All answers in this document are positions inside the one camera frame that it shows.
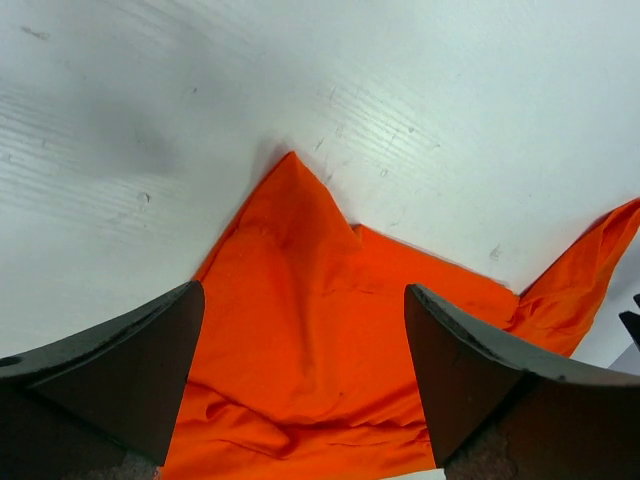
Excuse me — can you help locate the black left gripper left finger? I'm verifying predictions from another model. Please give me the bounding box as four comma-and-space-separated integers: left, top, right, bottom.
1, 281, 205, 479

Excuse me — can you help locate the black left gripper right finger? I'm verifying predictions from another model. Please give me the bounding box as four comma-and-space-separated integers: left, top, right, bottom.
404, 284, 639, 479

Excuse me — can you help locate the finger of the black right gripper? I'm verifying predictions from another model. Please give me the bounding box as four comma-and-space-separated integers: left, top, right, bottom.
619, 311, 640, 345

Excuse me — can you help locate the orange t shirt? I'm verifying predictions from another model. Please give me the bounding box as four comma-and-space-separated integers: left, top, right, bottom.
160, 153, 639, 479

